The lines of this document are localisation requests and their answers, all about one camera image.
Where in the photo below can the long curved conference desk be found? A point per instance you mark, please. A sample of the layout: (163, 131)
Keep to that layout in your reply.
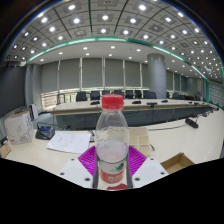
(133, 106)

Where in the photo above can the group of round ceiling lights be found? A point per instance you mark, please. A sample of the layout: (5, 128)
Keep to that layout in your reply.
(105, 17)

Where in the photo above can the white printed paper sheet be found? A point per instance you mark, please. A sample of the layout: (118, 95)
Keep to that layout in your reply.
(68, 142)

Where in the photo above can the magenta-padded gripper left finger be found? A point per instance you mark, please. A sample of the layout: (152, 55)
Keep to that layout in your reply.
(86, 160)

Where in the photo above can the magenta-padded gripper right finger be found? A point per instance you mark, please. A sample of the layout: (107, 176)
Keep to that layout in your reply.
(137, 160)

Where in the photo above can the open brown cardboard box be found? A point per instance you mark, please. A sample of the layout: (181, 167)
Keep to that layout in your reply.
(176, 163)

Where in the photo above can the clear red-capped water bottle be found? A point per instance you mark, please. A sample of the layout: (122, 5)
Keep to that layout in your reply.
(112, 146)

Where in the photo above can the black elongated table device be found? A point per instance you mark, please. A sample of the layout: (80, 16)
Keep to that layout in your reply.
(192, 123)

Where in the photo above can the beige cardboard box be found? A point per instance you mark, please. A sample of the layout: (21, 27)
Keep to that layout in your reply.
(140, 140)

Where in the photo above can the white printed carton box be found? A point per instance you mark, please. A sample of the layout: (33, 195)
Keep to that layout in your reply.
(18, 128)

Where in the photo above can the row of black office chairs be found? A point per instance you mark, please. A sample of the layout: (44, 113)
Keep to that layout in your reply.
(95, 95)

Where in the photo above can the black flat desk device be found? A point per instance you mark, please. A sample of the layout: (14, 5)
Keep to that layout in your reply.
(45, 132)

